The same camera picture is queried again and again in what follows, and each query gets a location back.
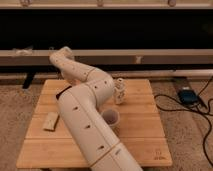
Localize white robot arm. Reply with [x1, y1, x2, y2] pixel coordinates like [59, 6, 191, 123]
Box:
[49, 47, 143, 171]

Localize black cable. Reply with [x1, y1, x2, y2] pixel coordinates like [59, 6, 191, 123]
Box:
[153, 75, 213, 168]

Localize wooden table board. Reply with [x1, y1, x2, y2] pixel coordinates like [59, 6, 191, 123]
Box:
[16, 79, 172, 169]

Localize black rectangular object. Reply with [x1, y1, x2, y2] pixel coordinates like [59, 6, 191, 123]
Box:
[56, 86, 72, 100]

